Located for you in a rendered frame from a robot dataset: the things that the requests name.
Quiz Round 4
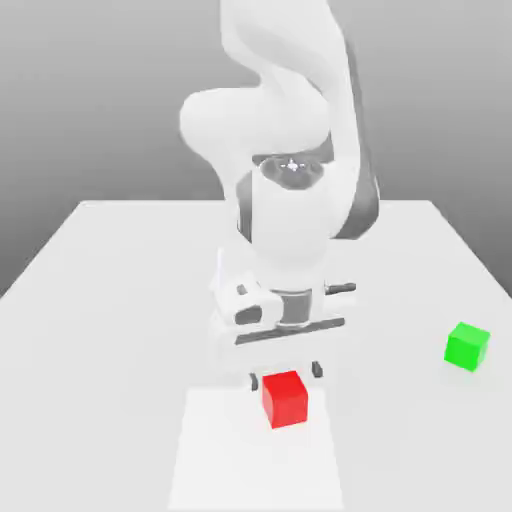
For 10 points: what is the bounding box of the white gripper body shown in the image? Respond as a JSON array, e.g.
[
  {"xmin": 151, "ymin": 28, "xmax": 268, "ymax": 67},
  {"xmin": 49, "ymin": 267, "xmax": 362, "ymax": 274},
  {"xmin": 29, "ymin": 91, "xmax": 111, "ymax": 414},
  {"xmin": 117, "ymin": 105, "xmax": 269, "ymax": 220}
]
[{"xmin": 217, "ymin": 316, "xmax": 350, "ymax": 375}]

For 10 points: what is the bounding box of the small red cube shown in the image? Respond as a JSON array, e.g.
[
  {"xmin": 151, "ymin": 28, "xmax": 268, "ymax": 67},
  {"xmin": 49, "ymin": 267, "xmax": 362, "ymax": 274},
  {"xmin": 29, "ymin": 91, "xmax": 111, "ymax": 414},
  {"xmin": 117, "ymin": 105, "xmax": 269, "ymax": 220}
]
[{"xmin": 261, "ymin": 369, "xmax": 310, "ymax": 430}]

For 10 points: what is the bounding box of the small green cube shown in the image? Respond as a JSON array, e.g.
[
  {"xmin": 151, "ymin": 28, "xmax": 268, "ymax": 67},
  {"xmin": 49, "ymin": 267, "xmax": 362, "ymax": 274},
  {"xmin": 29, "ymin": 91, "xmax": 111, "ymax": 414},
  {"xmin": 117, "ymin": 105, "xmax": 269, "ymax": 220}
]
[{"xmin": 443, "ymin": 320, "xmax": 492, "ymax": 374}]

